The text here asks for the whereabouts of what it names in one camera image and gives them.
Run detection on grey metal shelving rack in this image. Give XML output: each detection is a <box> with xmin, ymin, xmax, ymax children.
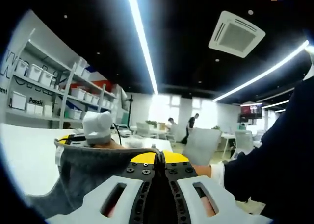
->
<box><xmin>4</xmin><ymin>29</ymin><xmax>128</xmax><ymax>129</ymax></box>

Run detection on grey office chair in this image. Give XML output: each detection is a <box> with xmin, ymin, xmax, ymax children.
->
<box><xmin>183</xmin><ymin>127</ymin><xmax>223</xmax><ymax>166</ymax></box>

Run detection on wall television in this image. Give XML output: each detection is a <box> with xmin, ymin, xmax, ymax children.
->
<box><xmin>239</xmin><ymin>105</ymin><xmax>262</xmax><ymax>123</ymax></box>

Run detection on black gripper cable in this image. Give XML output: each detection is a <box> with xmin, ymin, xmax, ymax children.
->
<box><xmin>111</xmin><ymin>122</ymin><xmax>123</xmax><ymax>145</ymax></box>

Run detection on white office chair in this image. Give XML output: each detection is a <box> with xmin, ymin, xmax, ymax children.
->
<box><xmin>230</xmin><ymin>130</ymin><xmax>255</xmax><ymax>159</ymax></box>

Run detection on person's right hand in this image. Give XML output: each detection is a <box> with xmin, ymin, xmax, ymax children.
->
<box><xmin>94</xmin><ymin>138</ymin><xmax>130</xmax><ymax>150</ymax></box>

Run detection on grey towel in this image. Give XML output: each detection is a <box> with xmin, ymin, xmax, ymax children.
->
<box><xmin>26</xmin><ymin>135</ymin><xmax>165</xmax><ymax>224</ymax></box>

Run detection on short ceiling light strip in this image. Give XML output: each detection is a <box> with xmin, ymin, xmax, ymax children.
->
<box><xmin>261</xmin><ymin>100</ymin><xmax>290</xmax><ymax>109</ymax></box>

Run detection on white ceiling air conditioner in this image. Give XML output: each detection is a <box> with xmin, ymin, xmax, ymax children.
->
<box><xmin>208</xmin><ymin>10</ymin><xmax>267</xmax><ymax>58</ymax></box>

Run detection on black tripod stand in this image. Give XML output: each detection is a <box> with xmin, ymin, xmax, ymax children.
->
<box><xmin>124</xmin><ymin>94</ymin><xmax>135</xmax><ymax>126</ymax></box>

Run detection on rows of white storage boxes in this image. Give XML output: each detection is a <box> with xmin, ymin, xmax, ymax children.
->
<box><xmin>11</xmin><ymin>58</ymin><xmax>116</xmax><ymax>119</ymax></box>

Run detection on long ceiling light strip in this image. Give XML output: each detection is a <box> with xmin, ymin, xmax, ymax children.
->
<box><xmin>125</xmin><ymin>0</ymin><xmax>159</xmax><ymax>95</ymax></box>
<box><xmin>212</xmin><ymin>40</ymin><xmax>310</xmax><ymax>103</ymax></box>

